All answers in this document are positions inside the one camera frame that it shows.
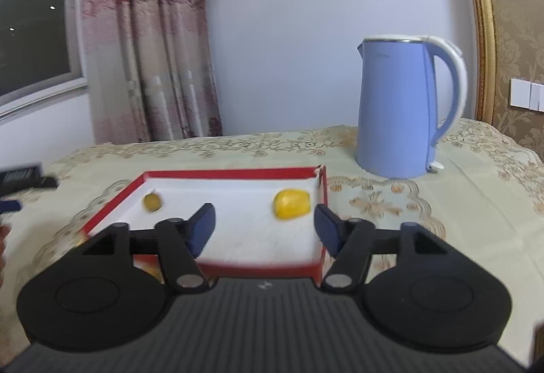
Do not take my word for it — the red shallow box tray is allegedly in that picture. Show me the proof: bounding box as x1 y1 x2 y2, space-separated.
81 166 327 283

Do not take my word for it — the blue electric kettle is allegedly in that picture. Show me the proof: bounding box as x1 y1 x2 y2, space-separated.
355 34 468 179

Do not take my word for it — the window with white frame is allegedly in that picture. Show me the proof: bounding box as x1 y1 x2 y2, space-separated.
1 0 87 120

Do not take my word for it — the yellow pepper piece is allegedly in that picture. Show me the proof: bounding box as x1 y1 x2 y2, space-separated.
272 188 311 220
138 262 163 283

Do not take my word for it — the cream embroidered tablecloth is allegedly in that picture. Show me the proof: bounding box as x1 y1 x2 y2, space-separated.
1 119 543 364

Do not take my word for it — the pink patterned curtain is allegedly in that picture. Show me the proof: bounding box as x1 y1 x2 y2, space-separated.
75 0 222 144

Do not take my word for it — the white wall switch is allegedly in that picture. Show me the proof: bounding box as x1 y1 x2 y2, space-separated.
510 78 544 113

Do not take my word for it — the person's left hand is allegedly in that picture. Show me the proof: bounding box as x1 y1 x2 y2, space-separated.
0 225 10 286

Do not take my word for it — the gold ornate frame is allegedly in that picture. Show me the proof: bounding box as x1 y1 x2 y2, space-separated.
472 0 498 125

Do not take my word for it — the brown longan fruit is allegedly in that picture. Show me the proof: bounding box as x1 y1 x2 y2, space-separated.
142 192 163 213

